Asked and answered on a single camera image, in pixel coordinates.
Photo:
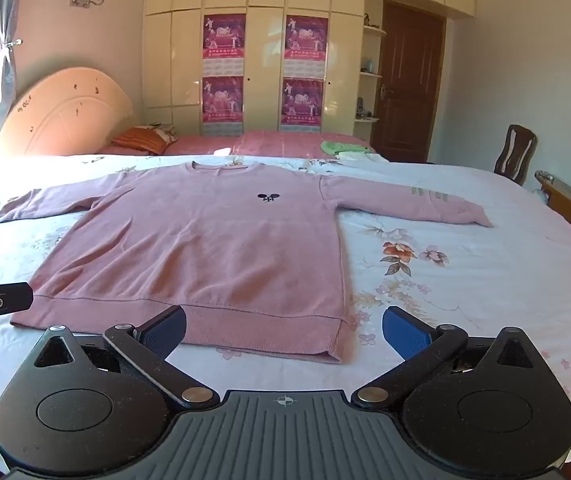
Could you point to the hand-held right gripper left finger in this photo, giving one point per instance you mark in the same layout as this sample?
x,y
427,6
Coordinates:
x,y
164,332

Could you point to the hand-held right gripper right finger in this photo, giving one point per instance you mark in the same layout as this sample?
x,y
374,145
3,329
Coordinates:
x,y
405,332

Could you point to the pink sweatshirt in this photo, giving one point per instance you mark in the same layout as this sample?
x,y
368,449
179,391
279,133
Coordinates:
x,y
205,240

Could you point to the white floral bed sheet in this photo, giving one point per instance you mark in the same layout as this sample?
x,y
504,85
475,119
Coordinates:
x,y
465,285

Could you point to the small white cloth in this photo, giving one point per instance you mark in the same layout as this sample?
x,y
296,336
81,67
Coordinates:
x,y
223,151

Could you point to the cream rounded headboard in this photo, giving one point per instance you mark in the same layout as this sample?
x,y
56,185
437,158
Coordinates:
x,y
65,115

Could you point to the orange striped pillow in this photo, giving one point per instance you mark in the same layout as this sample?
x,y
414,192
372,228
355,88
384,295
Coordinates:
x,y
138,140

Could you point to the green cloth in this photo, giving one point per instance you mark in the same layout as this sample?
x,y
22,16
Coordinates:
x,y
343,147

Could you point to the brown wooden furniture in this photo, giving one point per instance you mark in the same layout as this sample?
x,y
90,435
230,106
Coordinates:
x,y
570,205

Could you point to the brown wooden chair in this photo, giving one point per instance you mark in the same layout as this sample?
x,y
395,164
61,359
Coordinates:
x,y
515,152

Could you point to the metal curtain hook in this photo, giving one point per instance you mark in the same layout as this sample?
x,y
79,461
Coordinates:
x,y
15,43

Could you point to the brown wooden door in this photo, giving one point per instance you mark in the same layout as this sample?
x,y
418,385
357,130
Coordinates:
x,y
410,75

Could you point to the cream corner shelf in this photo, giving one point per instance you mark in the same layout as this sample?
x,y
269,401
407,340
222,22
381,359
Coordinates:
x,y
371,75

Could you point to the purple wall poster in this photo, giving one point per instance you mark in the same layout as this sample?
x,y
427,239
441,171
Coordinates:
x,y
222,100
306,35
224,35
302,102

